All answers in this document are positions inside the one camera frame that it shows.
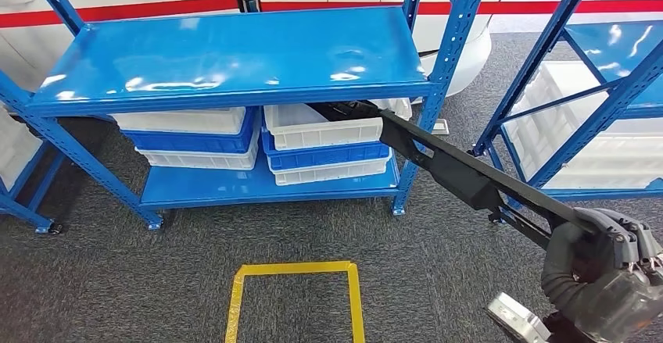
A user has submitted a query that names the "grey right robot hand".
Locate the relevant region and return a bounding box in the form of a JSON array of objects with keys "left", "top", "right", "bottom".
[{"left": 539, "top": 206, "right": 663, "bottom": 343}]

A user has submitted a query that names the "black plastic frame part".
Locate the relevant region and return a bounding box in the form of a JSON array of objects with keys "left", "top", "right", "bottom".
[
  {"left": 378, "top": 109, "right": 602, "bottom": 251},
  {"left": 305, "top": 99, "right": 387, "bottom": 123}
]

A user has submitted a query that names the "blue metal shelf rack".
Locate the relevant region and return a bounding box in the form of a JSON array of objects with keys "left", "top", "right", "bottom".
[
  {"left": 0, "top": 99, "right": 66, "bottom": 235},
  {"left": 468, "top": 0, "right": 663, "bottom": 202},
  {"left": 0, "top": 0, "right": 493, "bottom": 233}
]

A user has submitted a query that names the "large white plastic crate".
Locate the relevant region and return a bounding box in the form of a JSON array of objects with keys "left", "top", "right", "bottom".
[
  {"left": 0, "top": 107, "right": 42, "bottom": 191},
  {"left": 515, "top": 61, "right": 663, "bottom": 140},
  {"left": 502, "top": 118, "right": 663, "bottom": 191}
]

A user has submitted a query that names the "yellow floor tape square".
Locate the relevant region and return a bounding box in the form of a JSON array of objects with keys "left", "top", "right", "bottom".
[{"left": 224, "top": 260, "right": 367, "bottom": 343}]

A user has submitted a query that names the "red barrier belt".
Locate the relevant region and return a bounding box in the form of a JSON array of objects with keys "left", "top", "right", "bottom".
[{"left": 0, "top": 0, "right": 663, "bottom": 30}]

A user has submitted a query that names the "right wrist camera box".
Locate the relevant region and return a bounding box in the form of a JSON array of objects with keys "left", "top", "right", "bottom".
[{"left": 486, "top": 291, "right": 586, "bottom": 343}]

